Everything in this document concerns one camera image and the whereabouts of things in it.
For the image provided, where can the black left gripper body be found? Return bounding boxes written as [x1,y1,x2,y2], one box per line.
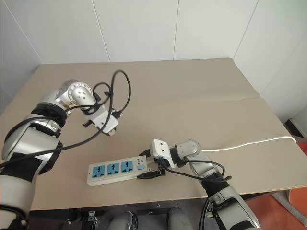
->
[83,119,108,135]

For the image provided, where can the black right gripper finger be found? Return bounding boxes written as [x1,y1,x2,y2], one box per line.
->
[138,149,153,161]
[137,169,161,181]

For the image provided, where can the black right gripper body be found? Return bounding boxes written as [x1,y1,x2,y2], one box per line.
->
[145,153,167,177]

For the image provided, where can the white power strip blue sockets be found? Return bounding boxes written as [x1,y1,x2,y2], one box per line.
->
[86,156,156,187]

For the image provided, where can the dark rounded shape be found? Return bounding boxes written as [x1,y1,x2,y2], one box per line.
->
[112,210,139,230]

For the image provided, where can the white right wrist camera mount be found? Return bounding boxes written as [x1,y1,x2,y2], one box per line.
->
[150,138,176,168]

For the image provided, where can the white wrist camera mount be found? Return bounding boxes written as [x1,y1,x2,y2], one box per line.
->
[86,107,119,135]
[150,138,176,168]

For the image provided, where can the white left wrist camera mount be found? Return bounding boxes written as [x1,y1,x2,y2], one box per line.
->
[86,107,119,135]

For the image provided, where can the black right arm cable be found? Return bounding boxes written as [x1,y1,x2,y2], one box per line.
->
[165,161,233,230]

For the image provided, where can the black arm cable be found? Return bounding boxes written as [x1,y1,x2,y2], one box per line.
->
[165,161,233,230]
[0,69,132,169]

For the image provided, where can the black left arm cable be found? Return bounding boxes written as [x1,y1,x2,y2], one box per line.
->
[0,69,132,169]

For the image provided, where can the black under-table bracket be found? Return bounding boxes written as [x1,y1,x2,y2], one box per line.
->
[66,210,108,230]

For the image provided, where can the white power strip cord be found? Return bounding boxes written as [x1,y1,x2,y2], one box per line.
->
[200,136,297,153]

